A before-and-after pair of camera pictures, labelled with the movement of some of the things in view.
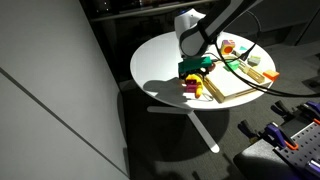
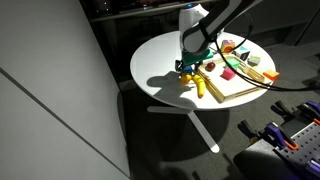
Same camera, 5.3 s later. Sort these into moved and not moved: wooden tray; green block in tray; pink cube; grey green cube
Moved: pink cube
Not moved: wooden tray; grey green cube; green block in tray
